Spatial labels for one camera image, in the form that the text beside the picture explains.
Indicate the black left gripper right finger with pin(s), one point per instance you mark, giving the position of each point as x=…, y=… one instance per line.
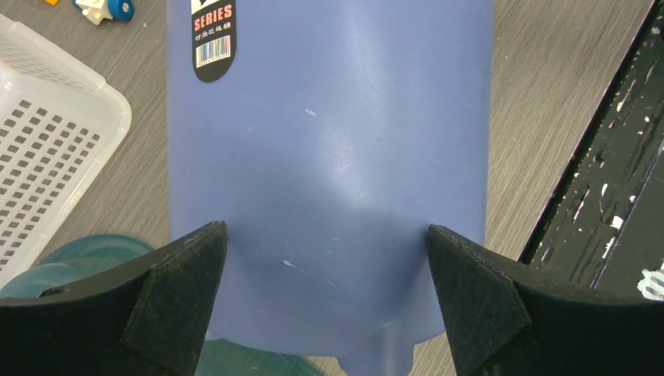
x=504, y=318

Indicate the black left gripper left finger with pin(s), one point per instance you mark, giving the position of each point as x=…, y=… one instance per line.
x=147, y=316

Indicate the teal transparent plastic tub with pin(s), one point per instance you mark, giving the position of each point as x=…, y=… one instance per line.
x=90, y=255

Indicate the white perforated plastic basket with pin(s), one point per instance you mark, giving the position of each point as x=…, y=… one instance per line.
x=60, y=124

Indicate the blue round bucket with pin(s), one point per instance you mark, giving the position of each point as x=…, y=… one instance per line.
x=328, y=136

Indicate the white toy car blue wheels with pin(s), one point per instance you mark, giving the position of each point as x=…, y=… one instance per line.
x=98, y=10

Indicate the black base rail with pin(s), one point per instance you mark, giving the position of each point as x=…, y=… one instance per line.
x=603, y=225

